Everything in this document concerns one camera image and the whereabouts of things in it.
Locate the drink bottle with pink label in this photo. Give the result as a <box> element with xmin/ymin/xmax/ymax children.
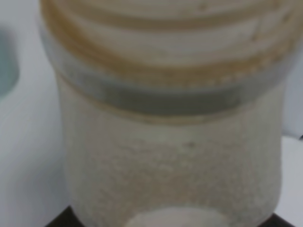
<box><xmin>39</xmin><ymin>0</ymin><xmax>303</xmax><ymax>227</ymax></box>

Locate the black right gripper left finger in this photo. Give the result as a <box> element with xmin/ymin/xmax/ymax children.
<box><xmin>45</xmin><ymin>207</ymin><xmax>82</xmax><ymax>227</ymax></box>

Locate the teal plastic cup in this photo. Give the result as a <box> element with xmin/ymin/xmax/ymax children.
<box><xmin>0</xmin><ymin>26</ymin><xmax>19</xmax><ymax>100</ymax></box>

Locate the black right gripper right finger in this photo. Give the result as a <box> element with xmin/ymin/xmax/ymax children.
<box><xmin>258</xmin><ymin>214</ymin><xmax>294</xmax><ymax>227</ymax></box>

